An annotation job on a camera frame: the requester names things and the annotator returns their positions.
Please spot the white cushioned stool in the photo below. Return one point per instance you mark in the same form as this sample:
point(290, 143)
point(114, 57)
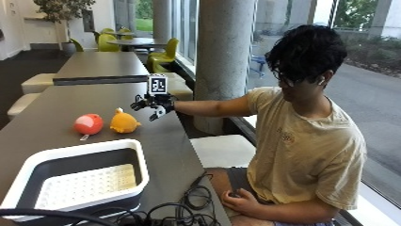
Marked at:
point(224, 151)
point(178, 85)
point(23, 105)

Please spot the white earbud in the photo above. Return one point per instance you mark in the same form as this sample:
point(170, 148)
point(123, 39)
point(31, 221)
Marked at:
point(322, 82)

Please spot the the person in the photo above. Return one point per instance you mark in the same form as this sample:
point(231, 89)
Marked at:
point(310, 141)

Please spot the round dark table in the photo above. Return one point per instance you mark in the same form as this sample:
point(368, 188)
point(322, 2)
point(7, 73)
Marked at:
point(134, 42)

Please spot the potted indoor tree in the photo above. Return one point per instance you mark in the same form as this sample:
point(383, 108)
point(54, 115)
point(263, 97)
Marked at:
point(63, 19)

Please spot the yellow-green chair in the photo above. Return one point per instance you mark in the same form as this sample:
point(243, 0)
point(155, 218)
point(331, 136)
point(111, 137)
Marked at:
point(124, 32)
point(107, 42)
point(164, 54)

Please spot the white perforated tray insert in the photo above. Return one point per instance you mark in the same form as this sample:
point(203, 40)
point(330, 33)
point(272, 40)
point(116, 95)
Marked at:
point(90, 185)

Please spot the orange chick soft toy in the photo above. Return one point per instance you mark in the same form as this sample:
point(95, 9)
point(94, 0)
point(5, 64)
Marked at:
point(124, 122)

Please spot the grey concrete pillar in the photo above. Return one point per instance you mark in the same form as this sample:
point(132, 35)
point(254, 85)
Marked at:
point(162, 19)
point(223, 62)

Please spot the long dark table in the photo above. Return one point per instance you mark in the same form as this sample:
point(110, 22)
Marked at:
point(101, 67)

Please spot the red round soft toy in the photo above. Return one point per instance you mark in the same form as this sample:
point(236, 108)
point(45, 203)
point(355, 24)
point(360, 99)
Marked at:
point(89, 124)

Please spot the white and grey basin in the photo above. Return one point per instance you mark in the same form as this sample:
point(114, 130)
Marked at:
point(79, 179)

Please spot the white marker cube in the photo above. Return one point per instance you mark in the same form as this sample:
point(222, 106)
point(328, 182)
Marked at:
point(158, 84)

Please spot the dark-framed glasses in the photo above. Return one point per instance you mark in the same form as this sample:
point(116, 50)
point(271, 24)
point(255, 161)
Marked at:
point(284, 80)

